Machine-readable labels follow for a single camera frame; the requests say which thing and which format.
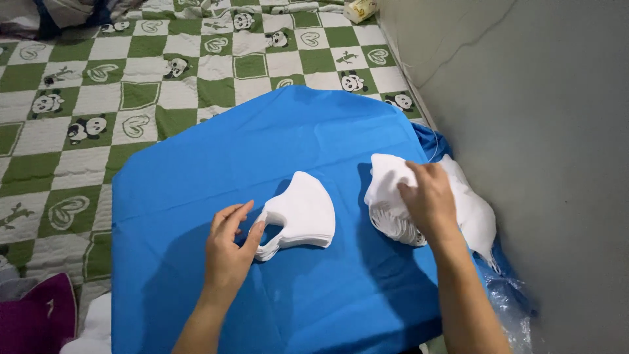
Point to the person's left hand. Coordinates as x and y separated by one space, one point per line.
227 255

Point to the clear plastic bag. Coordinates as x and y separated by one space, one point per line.
506 305

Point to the green checkered panda quilt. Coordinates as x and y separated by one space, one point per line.
147 88

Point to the yellow tissue packet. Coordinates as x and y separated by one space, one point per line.
359 10

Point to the grey cloth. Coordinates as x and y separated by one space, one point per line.
12 282

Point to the neat stack of white masks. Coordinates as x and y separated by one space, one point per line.
299 214

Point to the person's right fingers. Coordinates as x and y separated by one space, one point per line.
413 184

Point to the crumpled grey blanket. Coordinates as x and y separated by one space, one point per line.
59 14

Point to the pile of white masks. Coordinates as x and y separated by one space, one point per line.
388 187

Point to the blue cloth sheet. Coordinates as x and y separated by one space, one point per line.
275 206

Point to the maroon garment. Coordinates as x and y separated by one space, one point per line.
39 319

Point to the white cloth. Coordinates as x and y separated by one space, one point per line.
91 327

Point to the person's right hand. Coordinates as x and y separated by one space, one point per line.
430 202

